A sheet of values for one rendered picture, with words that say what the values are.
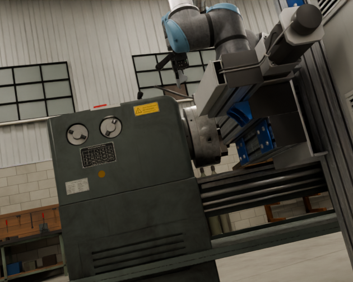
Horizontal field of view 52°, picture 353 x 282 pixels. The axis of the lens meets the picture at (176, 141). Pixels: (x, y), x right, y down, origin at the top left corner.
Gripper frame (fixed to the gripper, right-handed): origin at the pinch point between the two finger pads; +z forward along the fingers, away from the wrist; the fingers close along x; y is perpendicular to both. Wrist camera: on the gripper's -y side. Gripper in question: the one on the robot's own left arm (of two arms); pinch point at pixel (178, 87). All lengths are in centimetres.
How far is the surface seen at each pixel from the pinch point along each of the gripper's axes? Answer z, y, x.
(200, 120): 18.4, 6.1, -12.9
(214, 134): 26.4, 11.1, -15.3
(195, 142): 28.2, 1.6, -15.2
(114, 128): 14.1, -32.8, -23.0
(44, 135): -8, -274, 638
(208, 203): 56, 1, -24
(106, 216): 50, -43, -32
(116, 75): -118, -94, 711
